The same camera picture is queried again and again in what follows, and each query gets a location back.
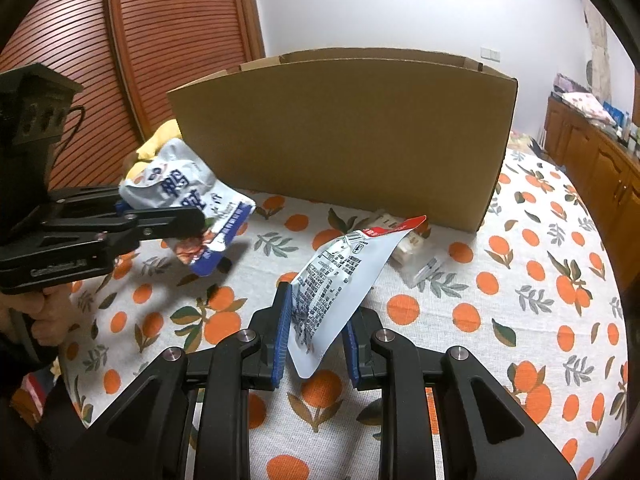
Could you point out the left hand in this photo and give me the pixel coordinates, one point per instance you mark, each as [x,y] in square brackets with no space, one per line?
[51,310]

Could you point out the cream curtain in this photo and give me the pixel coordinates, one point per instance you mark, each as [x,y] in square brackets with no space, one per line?
[600,61]

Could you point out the small white cake packet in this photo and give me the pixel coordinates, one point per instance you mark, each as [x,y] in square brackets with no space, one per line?
[417,257]

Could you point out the wooden sideboard cabinet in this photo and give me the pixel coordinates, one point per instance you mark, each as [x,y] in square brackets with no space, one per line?
[607,181]

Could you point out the folded floral cloth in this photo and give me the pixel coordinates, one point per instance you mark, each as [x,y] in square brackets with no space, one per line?
[588,105]

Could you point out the white wall switch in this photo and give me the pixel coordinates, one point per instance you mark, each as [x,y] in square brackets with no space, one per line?
[489,54]

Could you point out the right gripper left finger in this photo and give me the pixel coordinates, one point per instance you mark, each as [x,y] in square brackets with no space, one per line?
[187,413]

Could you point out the wooden louvre wardrobe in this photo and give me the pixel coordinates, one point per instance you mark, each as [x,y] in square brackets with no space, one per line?
[126,55]

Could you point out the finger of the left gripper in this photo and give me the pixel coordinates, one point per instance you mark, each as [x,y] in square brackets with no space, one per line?
[86,200]
[133,226]

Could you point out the orange print bed cover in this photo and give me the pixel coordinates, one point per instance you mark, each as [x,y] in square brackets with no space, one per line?
[531,295]

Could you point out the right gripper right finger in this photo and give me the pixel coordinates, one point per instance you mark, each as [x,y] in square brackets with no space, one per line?
[444,412]

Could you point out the white blue duck snack bag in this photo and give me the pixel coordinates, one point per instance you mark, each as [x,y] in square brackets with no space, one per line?
[177,177]

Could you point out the white red edged packet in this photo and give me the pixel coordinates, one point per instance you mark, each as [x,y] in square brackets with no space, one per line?
[331,286]

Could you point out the brown cardboard box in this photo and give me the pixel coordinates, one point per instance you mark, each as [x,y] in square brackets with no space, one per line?
[407,131]

